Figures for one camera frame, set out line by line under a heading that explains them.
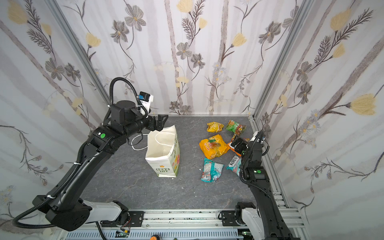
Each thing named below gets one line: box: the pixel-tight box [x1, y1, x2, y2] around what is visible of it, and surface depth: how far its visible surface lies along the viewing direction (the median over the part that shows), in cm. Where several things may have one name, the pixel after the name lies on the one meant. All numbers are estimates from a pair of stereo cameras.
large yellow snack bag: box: [199, 134, 231, 160], surface depth 100 cm
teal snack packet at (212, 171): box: [201, 158, 225, 183], surface depth 89 cm
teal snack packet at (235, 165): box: [226, 155, 242, 177], surface depth 92 cm
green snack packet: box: [225, 119, 247, 135], surface depth 112 cm
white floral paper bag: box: [145, 125, 180, 178], surface depth 76 cm
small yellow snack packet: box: [206, 121, 225, 133], surface depth 109 cm
